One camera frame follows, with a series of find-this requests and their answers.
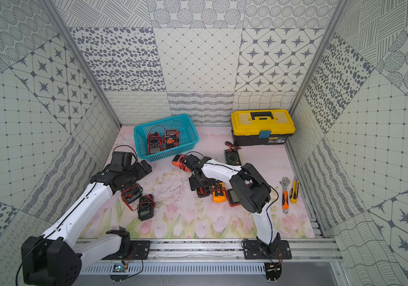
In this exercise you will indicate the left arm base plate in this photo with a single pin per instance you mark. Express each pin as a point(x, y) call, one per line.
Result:
point(137, 250)

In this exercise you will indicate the black multimeter with red leads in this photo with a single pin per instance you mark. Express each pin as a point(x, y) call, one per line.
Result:
point(203, 192)

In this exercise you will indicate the aluminium mounting rail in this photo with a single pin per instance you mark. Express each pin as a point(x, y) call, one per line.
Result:
point(305, 262)

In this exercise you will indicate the orange multimeter with leads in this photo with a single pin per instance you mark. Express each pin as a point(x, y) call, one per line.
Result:
point(179, 161)

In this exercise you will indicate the orange black multimeter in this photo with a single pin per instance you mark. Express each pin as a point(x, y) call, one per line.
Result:
point(171, 138)

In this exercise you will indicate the yellow black toolbox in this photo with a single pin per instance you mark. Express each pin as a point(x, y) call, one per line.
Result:
point(261, 127)

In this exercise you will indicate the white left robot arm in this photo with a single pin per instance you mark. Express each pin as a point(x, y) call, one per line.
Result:
point(53, 259)

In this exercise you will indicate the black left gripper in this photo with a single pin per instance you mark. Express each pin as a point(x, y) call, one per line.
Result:
point(132, 171)

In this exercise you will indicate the red flat multimeter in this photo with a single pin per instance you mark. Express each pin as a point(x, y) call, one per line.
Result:
point(232, 198)

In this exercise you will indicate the green multimeter left side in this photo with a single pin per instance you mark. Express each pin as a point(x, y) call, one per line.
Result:
point(131, 194)

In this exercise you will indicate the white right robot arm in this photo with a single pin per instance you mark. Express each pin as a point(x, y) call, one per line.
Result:
point(250, 187)

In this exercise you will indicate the adjustable wrench orange handle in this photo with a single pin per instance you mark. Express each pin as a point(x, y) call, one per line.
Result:
point(285, 194)

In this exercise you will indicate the dark green multimeter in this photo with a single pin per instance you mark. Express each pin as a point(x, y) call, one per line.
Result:
point(232, 154)

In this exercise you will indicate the small black multimeter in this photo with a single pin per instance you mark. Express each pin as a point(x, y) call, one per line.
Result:
point(146, 207)

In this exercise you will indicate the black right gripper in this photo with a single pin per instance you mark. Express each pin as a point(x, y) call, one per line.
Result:
point(194, 185)

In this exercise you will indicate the yellow multimeter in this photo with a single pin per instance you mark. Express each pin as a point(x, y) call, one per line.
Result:
point(218, 192)

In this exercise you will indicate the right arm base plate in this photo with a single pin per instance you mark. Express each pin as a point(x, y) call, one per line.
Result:
point(255, 249)

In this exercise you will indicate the teal plastic basket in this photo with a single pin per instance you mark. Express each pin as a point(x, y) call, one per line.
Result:
point(188, 136)

